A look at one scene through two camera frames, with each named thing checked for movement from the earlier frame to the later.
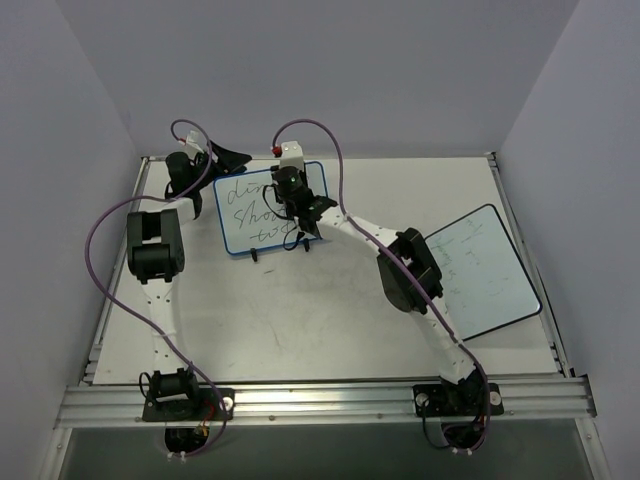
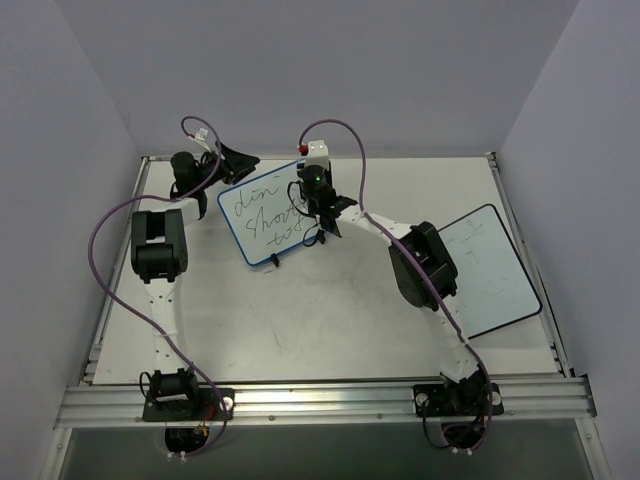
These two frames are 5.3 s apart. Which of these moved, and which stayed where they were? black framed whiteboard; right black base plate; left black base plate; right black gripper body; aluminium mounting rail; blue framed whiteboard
Moved: blue framed whiteboard; right black gripper body
Stayed: black framed whiteboard; left black base plate; right black base plate; aluminium mounting rail
